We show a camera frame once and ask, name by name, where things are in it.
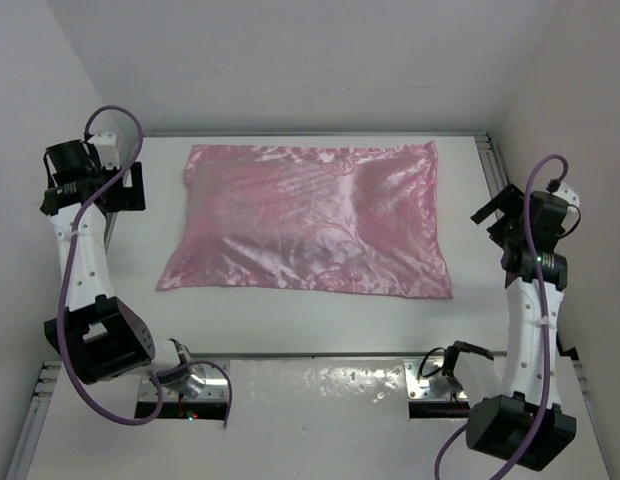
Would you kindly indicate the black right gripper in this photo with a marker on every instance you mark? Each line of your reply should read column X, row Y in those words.
column 508, row 198

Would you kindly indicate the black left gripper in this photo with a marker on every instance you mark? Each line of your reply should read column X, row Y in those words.
column 126, row 198

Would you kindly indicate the pink pillowcase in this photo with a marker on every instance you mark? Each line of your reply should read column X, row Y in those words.
column 350, row 220

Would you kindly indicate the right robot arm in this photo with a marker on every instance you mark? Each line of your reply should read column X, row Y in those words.
column 523, row 399

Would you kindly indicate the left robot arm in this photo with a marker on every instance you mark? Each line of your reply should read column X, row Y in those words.
column 104, row 337

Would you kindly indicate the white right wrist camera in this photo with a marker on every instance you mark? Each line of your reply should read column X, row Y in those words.
column 564, row 191

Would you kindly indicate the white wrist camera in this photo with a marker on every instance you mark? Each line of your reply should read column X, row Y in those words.
column 105, row 147
column 564, row 191

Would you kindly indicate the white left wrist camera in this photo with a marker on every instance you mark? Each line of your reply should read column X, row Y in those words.
column 105, row 147

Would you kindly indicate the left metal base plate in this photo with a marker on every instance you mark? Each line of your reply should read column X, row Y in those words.
column 199, row 383

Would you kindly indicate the metal base plate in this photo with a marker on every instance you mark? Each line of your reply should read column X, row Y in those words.
column 199, row 383
column 420, row 385

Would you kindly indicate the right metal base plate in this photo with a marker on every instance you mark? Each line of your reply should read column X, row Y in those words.
column 420, row 385

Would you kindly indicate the aluminium frame rail left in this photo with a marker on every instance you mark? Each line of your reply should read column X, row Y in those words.
column 34, row 421

